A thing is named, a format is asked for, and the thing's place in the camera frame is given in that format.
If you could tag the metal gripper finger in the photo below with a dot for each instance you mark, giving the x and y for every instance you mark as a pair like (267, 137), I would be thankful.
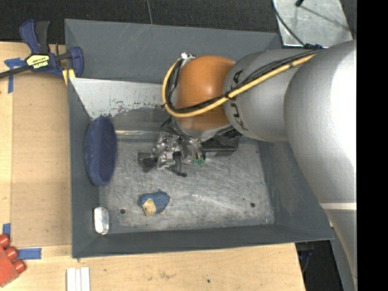
(166, 161)
(163, 143)

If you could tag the blue and tan toy animal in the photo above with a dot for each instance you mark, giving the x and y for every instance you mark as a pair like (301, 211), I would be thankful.
(154, 202)

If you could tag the grey metal bin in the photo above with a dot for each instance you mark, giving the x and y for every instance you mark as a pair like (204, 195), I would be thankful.
(212, 192)

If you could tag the dark blue oval pad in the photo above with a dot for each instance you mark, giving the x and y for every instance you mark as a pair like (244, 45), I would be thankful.
(100, 150)

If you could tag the pale wood board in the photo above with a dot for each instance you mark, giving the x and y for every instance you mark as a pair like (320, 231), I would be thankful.
(39, 150)

